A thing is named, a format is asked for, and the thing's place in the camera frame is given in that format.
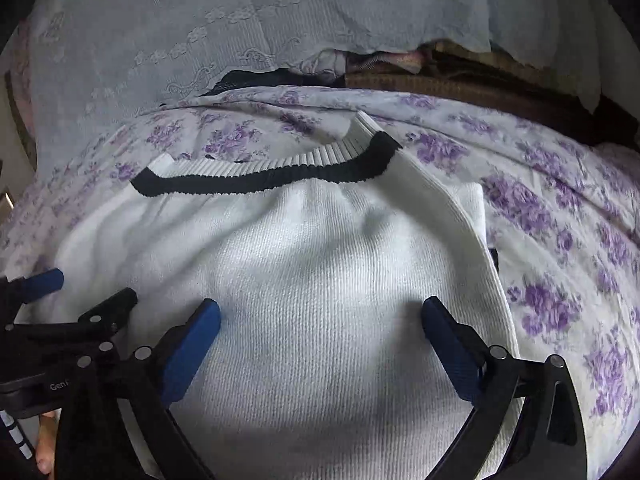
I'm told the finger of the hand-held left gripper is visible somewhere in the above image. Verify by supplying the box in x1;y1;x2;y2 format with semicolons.
77;287;139;341
0;268;65;312

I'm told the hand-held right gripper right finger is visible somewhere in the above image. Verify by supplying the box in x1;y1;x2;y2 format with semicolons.
421;296;588;480

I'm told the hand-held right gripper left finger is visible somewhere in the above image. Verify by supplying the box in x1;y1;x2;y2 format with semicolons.
55;298;222;480

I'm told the white knit sweater black trim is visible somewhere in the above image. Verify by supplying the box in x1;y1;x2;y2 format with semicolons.
15;112;523;480

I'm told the person's left hand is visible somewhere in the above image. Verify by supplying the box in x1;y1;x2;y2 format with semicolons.
35;407;64;477

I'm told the purple floral bed sheet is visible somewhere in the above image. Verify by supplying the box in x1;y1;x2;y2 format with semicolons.
0;85;640;480

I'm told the pink mattress edge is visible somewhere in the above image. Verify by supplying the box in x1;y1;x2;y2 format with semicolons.
9;24;37;128

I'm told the brown folded blanket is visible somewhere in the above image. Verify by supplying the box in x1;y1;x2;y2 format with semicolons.
345;42;640;147

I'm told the black cloth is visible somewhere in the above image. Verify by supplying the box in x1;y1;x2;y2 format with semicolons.
200;69;347;98

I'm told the pink folded cloth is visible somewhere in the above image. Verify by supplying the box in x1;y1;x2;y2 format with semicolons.
349;49;432;75

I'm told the pale lace cloth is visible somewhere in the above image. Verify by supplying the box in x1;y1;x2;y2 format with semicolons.
25;0;616;171

